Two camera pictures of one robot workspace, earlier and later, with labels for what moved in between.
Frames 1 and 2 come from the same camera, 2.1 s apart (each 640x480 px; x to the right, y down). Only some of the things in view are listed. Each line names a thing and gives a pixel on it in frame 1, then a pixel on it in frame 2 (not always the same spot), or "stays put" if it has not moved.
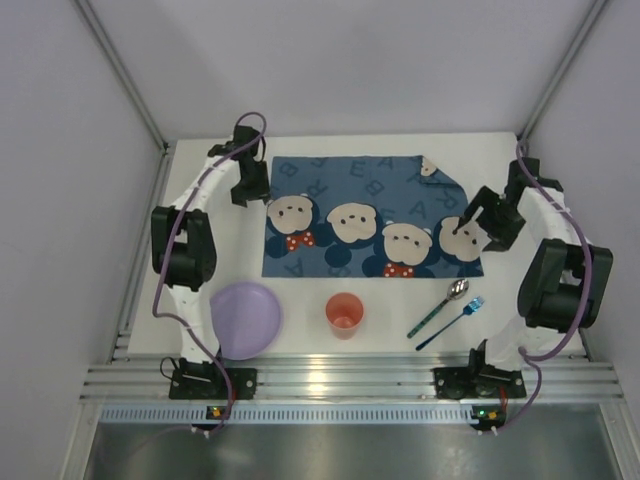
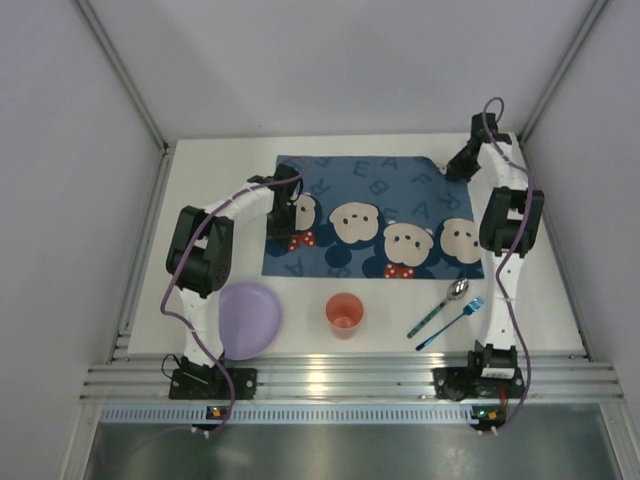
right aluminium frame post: x=562 y=68 stays put
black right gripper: x=489 y=214 → x=460 y=166
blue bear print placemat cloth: x=369 y=216 stays put
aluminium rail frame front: x=350 y=377 stays put
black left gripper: x=251 y=186 → x=280 y=226
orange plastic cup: x=344 y=311 stays put
